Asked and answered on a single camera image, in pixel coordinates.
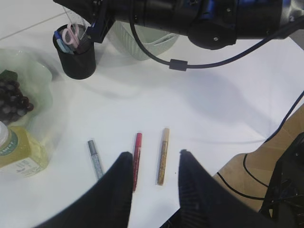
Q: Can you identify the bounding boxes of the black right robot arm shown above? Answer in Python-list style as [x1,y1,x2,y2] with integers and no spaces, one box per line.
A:
[58,0,304,50]

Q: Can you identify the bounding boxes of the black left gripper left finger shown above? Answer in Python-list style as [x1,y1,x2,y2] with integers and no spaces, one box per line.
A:
[37,152,133,228]

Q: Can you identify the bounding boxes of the purple artificial grape bunch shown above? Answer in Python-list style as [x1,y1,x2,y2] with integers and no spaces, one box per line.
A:
[0,70,34,125]

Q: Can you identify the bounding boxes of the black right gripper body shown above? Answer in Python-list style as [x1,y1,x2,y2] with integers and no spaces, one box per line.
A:
[53,0,115,26]

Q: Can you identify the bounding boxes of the clear plastic ruler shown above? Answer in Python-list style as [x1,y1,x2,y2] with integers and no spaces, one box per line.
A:
[63,7,89,40]

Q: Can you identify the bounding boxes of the green wavy glass plate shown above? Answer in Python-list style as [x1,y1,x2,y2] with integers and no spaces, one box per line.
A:
[0,48,53,132]

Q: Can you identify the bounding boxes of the blue scissors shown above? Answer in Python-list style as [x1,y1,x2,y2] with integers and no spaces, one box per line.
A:
[54,30,74,54]

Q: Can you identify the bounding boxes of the pink purple scissors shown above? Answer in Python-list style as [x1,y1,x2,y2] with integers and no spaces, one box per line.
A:
[62,23,79,48]

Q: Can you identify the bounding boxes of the black floor cables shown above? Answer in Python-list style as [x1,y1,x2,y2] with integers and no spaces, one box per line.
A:
[216,153,271,200]

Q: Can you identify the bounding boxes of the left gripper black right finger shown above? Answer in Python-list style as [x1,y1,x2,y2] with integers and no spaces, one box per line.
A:
[162,150,276,228]

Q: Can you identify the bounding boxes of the black stand base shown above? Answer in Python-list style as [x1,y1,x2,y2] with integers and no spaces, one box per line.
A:
[258,133,304,228]

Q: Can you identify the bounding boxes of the green woven plastic basket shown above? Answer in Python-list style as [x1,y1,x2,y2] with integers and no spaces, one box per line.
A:
[107,21,179,61]

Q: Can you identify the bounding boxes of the black mesh pen holder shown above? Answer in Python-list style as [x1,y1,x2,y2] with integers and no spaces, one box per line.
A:
[52,24,96,80]

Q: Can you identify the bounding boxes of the red glitter pen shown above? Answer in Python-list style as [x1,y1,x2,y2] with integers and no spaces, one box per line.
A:
[133,133,142,192]

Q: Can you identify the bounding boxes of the gold glitter pen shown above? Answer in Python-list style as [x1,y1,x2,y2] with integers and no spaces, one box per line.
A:
[157,128,170,186]

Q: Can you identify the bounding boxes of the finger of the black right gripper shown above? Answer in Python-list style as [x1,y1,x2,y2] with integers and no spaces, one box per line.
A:
[86,14,115,43]

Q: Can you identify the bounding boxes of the silver glitter pen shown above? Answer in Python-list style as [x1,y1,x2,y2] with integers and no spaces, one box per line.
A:
[87,140,104,180]

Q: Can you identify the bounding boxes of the yellow tea bottle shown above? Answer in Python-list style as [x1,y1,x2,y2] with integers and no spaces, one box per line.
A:
[0,122,48,177]

